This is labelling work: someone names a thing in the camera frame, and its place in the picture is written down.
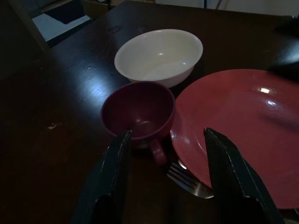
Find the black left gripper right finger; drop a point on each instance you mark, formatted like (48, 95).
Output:
(233, 182)

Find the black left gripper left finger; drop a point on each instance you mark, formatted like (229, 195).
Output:
(107, 177)

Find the dark wooden chair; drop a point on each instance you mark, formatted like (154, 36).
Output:
(28, 25)

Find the silver metal fork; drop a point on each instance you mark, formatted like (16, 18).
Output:
(184, 179)

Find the white ceramic bowl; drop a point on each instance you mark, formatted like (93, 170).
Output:
(158, 57)

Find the red round plate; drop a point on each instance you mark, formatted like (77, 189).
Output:
(238, 121)

